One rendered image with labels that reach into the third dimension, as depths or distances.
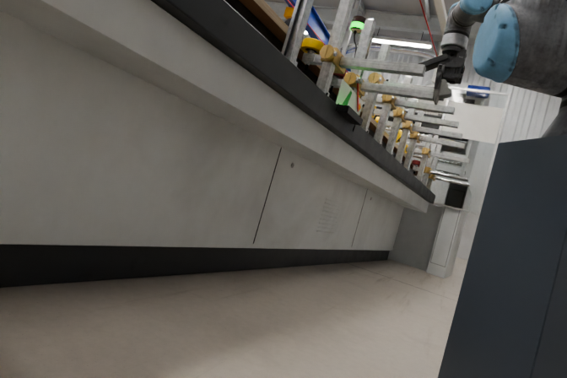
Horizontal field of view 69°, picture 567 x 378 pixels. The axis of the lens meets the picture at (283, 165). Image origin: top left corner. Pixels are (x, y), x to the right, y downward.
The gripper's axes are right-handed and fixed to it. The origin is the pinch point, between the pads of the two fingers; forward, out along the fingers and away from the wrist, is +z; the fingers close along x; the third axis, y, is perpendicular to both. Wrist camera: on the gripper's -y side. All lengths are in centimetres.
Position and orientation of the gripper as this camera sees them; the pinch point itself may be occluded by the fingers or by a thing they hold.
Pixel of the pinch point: (434, 100)
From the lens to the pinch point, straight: 163.2
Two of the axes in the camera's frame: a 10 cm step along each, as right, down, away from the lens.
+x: 4.6, 1.9, 8.7
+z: -2.6, 9.6, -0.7
